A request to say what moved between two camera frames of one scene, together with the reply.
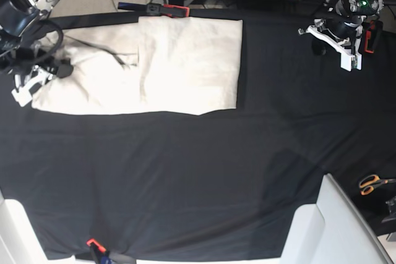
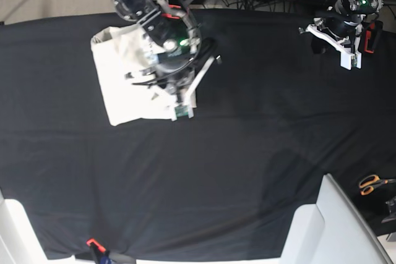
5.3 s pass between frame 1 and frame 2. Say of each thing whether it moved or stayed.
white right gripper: stayed
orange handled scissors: stayed
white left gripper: moved
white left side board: stayed
